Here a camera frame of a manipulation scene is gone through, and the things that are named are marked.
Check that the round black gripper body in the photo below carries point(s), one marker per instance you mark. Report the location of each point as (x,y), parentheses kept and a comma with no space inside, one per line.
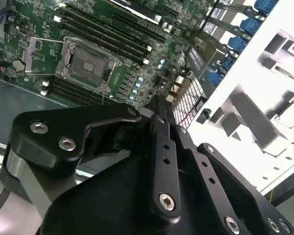
(100,208)

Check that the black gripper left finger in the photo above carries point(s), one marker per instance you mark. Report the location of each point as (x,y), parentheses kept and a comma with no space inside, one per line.
(165,181)

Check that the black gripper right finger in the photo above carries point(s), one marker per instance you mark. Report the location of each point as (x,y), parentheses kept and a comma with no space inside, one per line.
(207,171)

